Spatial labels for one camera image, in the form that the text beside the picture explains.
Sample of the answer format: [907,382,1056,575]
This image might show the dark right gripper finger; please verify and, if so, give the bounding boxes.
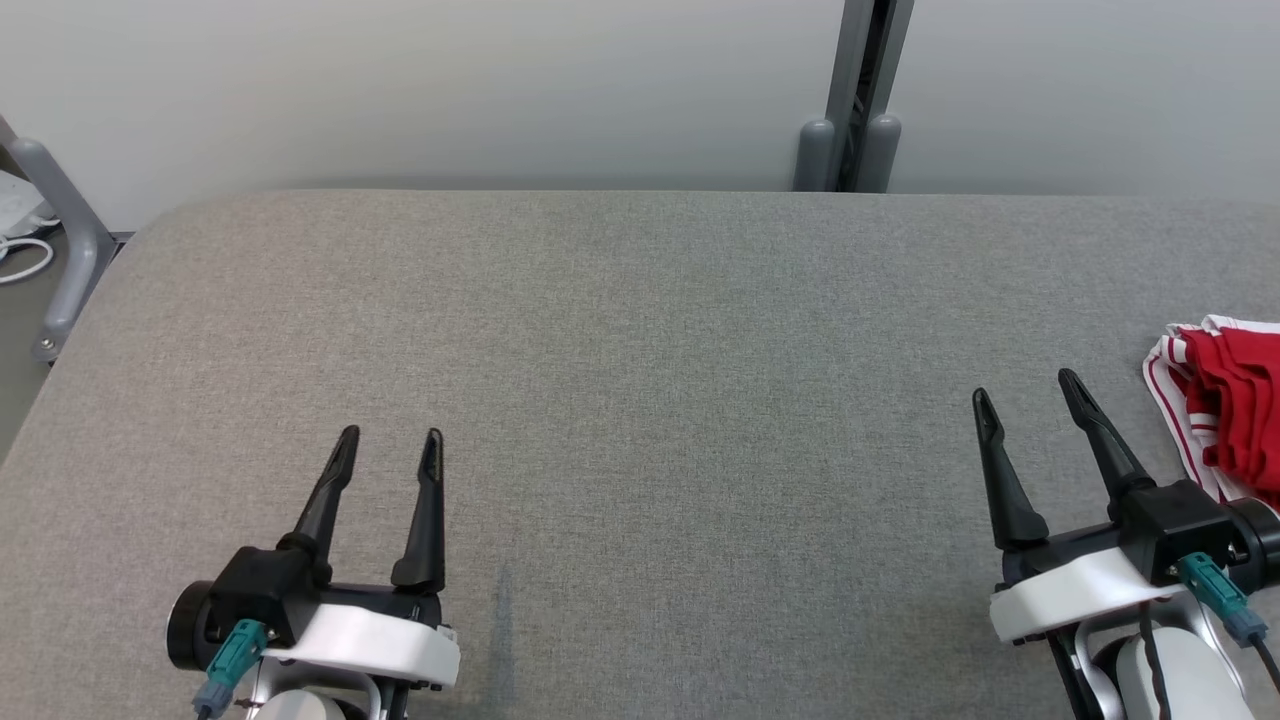
[1057,368,1159,522]
[972,387,1052,552]

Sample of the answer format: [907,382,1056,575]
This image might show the white floor cable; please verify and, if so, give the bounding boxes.
[0,235,57,287]

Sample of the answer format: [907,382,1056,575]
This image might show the grey metal post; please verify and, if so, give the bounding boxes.
[825,0,916,193]

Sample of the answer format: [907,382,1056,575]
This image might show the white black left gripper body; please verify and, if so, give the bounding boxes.
[262,583,464,691]

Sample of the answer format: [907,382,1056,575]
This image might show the black right camera cable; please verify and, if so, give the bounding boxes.
[1248,635,1280,693]

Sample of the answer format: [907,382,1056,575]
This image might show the grey cylinder post foot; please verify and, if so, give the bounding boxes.
[855,113,904,193]
[793,118,837,192]

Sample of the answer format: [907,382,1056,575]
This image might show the white power strip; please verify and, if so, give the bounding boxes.
[0,170,61,237]

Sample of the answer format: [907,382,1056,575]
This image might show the teal left camera connector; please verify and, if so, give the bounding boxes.
[192,618,272,714]

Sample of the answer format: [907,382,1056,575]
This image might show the red jersey striped trim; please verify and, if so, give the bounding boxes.
[1143,322,1280,511]

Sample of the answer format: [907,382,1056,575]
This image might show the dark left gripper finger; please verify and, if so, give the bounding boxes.
[277,425,361,587]
[390,428,447,593]

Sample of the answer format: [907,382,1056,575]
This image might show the teal right camera connector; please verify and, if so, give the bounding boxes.
[1175,552,1271,649]

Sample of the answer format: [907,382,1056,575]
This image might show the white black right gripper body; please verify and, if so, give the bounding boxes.
[988,523,1193,646]

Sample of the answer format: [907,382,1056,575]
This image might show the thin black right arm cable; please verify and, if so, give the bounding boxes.
[1138,605,1173,720]

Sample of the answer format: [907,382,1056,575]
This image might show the grey metal frame leg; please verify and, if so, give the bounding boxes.
[0,115,121,364]

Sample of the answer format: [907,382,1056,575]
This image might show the teal camera connector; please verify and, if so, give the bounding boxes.
[1175,552,1271,649]
[192,618,272,714]

